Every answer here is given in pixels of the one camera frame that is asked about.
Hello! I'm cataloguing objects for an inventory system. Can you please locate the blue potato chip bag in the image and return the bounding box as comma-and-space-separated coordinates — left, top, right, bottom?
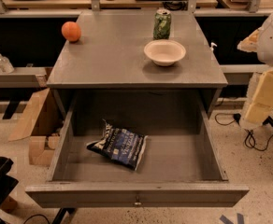
86, 121, 147, 171

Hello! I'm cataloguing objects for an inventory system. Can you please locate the green soda can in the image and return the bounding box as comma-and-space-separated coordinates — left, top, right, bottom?
153, 8, 171, 39

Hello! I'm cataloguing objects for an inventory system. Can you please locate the grey left shelf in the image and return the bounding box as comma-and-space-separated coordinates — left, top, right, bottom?
0, 67, 49, 88

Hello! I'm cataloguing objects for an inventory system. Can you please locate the grey right shelf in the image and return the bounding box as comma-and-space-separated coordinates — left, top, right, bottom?
221, 64, 269, 85

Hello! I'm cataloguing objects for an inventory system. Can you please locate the open grey top drawer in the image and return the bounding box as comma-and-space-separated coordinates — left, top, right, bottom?
26, 90, 249, 208

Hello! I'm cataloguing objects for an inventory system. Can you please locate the white paper bowl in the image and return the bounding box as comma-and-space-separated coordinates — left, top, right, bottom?
144, 39, 186, 66

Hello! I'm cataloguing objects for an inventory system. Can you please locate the wooden back table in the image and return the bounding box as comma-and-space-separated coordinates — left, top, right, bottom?
2, 0, 164, 9

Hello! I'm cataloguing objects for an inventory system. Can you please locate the grey cabinet counter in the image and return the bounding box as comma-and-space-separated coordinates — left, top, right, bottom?
47, 9, 227, 112

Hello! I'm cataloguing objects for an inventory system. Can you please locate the brown cardboard box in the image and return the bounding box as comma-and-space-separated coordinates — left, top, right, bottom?
8, 88, 63, 166

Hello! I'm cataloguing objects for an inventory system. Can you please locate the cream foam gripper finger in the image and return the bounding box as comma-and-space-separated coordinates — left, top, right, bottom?
239, 68, 273, 129

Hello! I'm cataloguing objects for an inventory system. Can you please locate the grey shelf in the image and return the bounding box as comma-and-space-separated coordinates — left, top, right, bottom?
221, 64, 269, 85
0, 67, 49, 88

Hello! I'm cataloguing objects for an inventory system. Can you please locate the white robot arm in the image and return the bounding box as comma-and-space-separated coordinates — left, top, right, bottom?
237, 12, 273, 130

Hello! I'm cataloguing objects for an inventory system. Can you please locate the orange fruit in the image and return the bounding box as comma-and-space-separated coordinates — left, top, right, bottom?
62, 21, 81, 42

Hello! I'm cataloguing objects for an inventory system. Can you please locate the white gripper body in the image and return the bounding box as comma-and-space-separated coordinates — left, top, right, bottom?
237, 29, 260, 52

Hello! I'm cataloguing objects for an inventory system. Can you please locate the small white pump bottle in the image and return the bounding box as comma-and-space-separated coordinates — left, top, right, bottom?
210, 42, 218, 51

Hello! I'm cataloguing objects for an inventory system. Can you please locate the black floor cable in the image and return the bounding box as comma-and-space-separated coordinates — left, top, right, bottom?
214, 111, 273, 152

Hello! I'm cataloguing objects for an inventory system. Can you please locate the clear sanitizer bottle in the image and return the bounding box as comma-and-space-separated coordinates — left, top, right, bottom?
0, 53, 14, 74

